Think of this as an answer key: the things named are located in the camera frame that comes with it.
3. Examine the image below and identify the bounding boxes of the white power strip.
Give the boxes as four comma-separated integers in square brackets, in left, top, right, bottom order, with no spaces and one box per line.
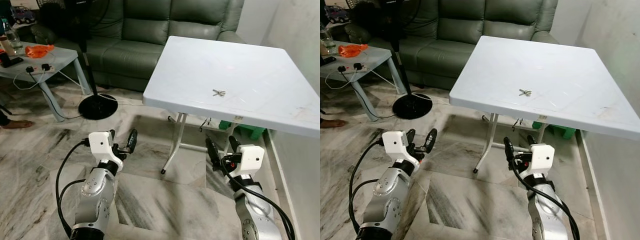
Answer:
[337,62,369,74]
[24,63,57,75]

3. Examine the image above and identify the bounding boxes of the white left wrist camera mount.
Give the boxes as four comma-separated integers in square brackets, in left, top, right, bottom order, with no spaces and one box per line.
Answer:
[88,131,125,172]
[381,130,419,169]

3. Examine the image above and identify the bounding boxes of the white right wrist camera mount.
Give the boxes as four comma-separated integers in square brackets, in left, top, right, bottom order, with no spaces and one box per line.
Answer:
[234,144,266,177]
[529,143,555,176]

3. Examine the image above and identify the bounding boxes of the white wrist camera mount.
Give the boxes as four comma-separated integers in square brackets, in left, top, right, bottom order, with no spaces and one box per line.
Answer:
[234,144,266,177]
[381,130,419,169]
[88,131,125,172]
[529,143,555,176]

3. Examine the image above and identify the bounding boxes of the orange plastic bag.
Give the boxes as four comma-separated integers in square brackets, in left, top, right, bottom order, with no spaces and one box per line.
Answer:
[338,43,369,58]
[24,44,55,59]

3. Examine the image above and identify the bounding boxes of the green plastic crate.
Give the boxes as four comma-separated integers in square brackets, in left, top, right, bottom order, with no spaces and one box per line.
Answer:
[218,119,266,141]
[532,121,577,140]

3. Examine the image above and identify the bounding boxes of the black pedestal fan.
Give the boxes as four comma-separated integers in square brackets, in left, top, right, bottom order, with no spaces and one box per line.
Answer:
[39,0,120,121]
[352,0,434,120]

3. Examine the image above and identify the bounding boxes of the clear plastic water bottle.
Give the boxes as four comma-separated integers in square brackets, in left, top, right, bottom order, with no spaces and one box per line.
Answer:
[320,25,337,55]
[1,18,24,54]

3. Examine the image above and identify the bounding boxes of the blue toy car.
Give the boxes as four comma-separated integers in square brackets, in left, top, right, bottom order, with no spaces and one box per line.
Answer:
[323,5,350,25]
[9,5,36,25]

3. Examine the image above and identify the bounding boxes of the white folding table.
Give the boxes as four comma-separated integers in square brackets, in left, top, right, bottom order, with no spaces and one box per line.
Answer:
[142,35,321,175]
[448,35,640,174]

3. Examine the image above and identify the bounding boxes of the grey side table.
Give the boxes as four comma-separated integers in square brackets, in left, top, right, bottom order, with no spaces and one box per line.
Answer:
[320,45,409,123]
[0,44,94,124]

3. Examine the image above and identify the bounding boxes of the brown shoe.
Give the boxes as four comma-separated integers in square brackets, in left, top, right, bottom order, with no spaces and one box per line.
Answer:
[320,118,349,129]
[0,118,35,130]

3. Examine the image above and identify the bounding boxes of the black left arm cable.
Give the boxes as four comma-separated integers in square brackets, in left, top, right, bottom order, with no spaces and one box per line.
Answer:
[54,139,91,239]
[348,139,385,237]

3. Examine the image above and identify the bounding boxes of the green leather sofa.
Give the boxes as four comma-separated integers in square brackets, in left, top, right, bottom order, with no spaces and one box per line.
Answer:
[345,0,560,92]
[31,0,246,94]

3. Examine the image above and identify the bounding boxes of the white power cable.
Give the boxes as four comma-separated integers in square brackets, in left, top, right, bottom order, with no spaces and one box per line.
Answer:
[12,67,49,92]
[327,67,359,91]

